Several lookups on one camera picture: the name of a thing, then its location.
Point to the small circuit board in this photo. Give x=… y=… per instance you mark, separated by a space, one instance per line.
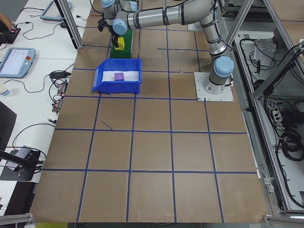
x=57 y=105
x=62 y=88

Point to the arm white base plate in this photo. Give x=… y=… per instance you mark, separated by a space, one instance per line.
x=221 y=95
x=193 y=26

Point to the light blue teach pendant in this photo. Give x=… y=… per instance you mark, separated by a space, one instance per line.
x=14 y=63
x=55 y=9

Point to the yellow foam block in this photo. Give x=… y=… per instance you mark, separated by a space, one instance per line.
x=121 y=44

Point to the grey device on stand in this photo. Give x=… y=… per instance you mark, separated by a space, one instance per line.
x=23 y=152

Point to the aluminium extrusion post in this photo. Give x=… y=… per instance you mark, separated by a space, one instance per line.
x=72 y=26

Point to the blue plastic storage bin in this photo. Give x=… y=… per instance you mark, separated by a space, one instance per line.
x=118 y=89

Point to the white power strip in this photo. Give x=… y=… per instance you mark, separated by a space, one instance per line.
x=276 y=114

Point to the V-shaped metal bar frame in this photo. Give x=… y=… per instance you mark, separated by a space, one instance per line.
x=236 y=26

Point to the green conveyor belt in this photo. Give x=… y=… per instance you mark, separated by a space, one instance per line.
x=129 y=47

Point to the purple foam block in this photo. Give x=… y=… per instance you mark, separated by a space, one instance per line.
x=119 y=76

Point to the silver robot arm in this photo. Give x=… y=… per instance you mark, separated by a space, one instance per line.
x=154 y=17

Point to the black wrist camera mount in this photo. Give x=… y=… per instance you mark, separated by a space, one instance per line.
x=101 y=25

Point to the grey wrapped box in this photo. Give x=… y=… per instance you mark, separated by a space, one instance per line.
x=263 y=51

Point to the person forearm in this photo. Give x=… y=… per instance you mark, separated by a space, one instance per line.
x=5 y=20

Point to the black power adapter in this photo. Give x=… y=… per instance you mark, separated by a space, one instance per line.
x=59 y=75
x=64 y=25

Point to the black flat panel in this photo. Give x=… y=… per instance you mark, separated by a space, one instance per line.
x=6 y=123

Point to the aluminium frame bar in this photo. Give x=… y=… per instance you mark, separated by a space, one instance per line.
x=16 y=218
x=285 y=217

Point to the black electronics box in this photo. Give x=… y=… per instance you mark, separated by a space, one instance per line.
x=9 y=35

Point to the white foam pad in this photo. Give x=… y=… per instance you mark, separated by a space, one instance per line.
x=108 y=76

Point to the white paper cup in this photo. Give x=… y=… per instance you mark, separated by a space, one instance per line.
x=4 y=90

